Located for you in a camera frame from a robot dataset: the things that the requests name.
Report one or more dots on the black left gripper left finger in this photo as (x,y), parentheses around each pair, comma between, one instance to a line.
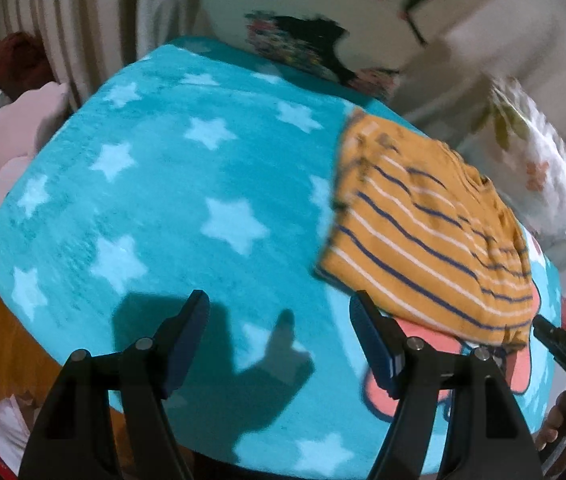
(181,336)

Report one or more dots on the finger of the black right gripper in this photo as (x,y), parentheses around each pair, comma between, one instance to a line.
(552,337)

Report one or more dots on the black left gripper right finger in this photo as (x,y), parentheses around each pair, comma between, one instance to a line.
(382,341)

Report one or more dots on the orange striped knit sweater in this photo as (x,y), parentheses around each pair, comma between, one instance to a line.
(427,236)

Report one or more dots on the teal star pattern blanket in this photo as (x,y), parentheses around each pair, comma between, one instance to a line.
(205,167)

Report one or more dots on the white floral leaf pillow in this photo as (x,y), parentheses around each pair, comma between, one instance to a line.
(512,143)

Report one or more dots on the dark red plush item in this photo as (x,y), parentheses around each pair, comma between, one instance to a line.
(24,65)

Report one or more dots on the white cushion with black silhouette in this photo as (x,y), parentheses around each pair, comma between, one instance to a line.
(361,44)

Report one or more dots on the striped beige curtain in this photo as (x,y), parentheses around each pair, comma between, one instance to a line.
(88,41)

